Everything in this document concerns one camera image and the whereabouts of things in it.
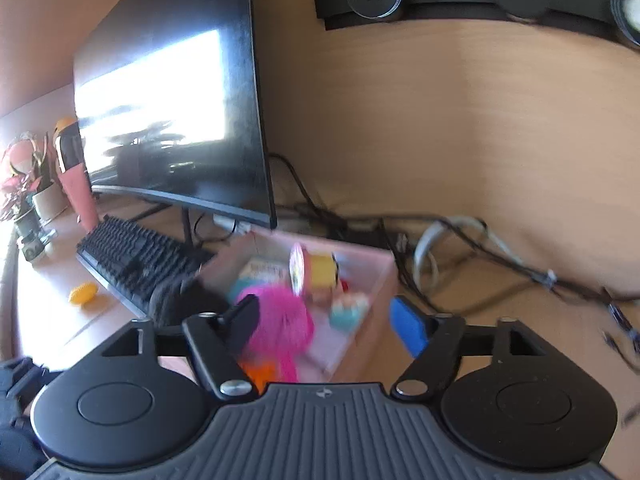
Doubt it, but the white pot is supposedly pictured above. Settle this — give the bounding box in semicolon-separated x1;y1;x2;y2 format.
31;182;68;221

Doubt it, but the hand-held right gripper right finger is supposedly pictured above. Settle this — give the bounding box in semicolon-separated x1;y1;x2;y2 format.
389;296;546;401

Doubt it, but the small teal toy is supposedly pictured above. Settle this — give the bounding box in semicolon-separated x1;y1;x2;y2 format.
329;294;371;332

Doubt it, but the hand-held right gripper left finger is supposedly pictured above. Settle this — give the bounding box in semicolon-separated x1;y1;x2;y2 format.
102;294;261;403

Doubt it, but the grey looped cable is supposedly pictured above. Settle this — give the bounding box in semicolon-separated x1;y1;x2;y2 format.
412;215;551;301

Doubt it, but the black keyboard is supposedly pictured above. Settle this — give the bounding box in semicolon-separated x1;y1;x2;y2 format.
76;215;216;318

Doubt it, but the black speaker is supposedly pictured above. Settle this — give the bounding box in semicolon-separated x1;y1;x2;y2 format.
52;132;83;171

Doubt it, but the green printed pot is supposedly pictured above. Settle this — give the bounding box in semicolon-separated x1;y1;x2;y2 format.
15;210;57;263

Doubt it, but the pink comb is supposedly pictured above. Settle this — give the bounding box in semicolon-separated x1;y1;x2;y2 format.
232;282;316;383

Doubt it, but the black cable bundle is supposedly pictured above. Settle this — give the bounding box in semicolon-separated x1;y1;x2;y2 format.
270;152;640;376

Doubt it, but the pink flower plant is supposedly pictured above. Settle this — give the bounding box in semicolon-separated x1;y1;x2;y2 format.
0;132;56;222

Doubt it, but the black curved monitor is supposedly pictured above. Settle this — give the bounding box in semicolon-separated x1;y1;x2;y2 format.
72;0;278;251

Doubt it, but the pink cardboard box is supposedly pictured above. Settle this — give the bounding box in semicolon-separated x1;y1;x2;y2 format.
197;230;398;386

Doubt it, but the yellow spiky brush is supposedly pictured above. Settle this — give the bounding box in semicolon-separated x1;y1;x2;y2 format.
69;282;98;307

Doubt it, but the pink card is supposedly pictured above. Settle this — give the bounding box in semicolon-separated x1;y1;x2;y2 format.
55;162;100;233

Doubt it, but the wooden desktop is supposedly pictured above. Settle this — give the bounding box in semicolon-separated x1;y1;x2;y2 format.
0;200;640;480

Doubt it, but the yellow tape roll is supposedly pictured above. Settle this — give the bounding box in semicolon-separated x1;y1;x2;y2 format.
289;242;343;306

